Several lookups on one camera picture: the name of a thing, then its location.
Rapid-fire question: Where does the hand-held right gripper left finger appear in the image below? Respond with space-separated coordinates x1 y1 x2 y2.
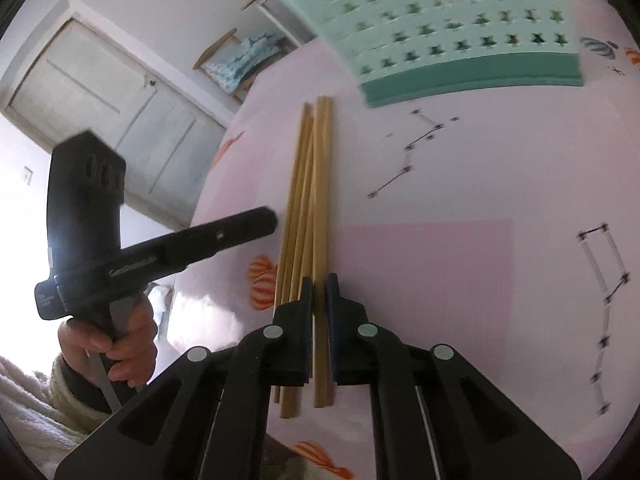
54 276 317 480

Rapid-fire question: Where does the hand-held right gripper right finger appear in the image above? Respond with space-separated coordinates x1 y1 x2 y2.
325 272 583 480

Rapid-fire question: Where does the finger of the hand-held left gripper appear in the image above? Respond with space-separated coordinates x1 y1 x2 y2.
167 206 279 272

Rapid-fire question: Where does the wooden chopstick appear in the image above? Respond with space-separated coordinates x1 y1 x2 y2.
312 96 335 408
279 114 317 420
297 96 326 286
272 102 313 405

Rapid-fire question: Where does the mint green utensil holder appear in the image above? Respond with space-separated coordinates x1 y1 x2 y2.
249 0 585 109

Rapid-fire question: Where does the person's left forearm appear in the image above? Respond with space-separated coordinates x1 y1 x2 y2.
0 352 123 480

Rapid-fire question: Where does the person's left hand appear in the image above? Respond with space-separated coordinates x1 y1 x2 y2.
57 294 158 387

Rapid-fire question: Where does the pale wooden door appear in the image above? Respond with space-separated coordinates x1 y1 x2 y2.
0 0 228 228

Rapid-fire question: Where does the pink printed tablecloth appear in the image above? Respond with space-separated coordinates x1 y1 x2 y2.
165 0 640 480

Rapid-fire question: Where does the blue floral cloth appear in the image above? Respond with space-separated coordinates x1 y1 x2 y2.
204 30 282 95

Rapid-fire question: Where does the wooden chair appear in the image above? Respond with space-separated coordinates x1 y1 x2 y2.
192 27 283 107

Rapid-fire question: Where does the white side table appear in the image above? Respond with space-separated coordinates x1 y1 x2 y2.
240 0 322 53

